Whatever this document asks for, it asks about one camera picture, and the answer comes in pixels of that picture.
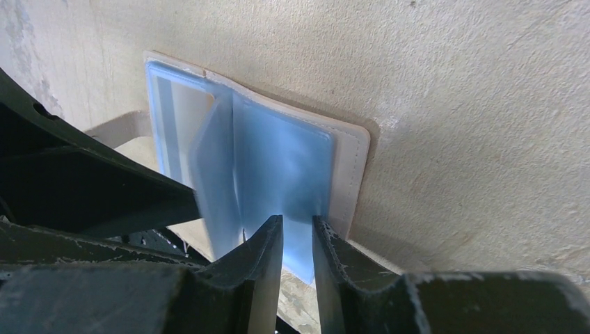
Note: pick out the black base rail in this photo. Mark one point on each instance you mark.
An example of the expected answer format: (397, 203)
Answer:
(163, 242)

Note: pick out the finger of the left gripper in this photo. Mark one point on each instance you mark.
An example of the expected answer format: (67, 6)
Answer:
(57, 177)

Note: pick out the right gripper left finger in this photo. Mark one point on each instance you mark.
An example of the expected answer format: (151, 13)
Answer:
(239, 292)

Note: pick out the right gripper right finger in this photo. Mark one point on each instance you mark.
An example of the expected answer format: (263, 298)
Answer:
(353, 290)

